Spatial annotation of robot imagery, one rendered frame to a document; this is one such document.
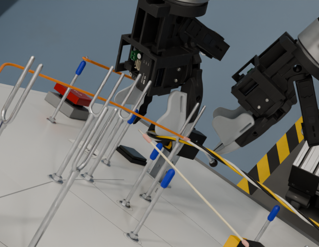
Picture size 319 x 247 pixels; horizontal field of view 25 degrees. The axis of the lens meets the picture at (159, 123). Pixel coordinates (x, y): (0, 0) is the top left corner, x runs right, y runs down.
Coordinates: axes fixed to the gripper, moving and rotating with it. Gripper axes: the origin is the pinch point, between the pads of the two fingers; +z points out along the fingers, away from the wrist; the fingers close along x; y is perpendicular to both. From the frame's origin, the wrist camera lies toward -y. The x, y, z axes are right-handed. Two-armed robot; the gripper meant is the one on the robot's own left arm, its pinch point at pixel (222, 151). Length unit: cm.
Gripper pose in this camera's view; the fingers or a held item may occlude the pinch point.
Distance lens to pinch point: 111.7
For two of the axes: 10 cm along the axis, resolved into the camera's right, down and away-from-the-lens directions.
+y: -7.1, -6.7, -2.0
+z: -6.9, 6.3, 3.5
